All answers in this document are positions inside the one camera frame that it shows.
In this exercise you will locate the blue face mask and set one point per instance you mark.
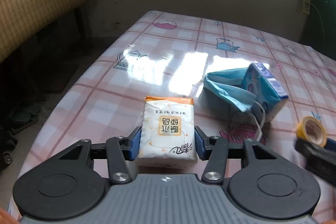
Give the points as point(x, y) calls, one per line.
point(225, 90)

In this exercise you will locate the white wall socket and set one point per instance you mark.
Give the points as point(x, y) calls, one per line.
point(306, 3)

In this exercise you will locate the blue tissue packet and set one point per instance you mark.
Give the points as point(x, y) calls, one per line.
point(265, 87)

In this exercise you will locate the yellow tape roll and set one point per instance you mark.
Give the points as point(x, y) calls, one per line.
point(311, 125)

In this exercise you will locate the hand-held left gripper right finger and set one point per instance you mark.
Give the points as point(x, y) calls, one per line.
point(200, 142)

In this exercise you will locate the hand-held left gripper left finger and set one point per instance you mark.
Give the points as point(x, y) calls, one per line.
point(135, 141)

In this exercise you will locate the orange white tissue packet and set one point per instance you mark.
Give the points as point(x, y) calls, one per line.
point(168, 129)

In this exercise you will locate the pink plaid tablecloth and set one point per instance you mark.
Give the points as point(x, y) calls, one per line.
point(105, 87)

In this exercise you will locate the green door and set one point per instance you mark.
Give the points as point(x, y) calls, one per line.
point(328, 3)

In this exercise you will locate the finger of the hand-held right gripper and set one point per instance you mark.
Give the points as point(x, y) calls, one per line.
point(315, 154)

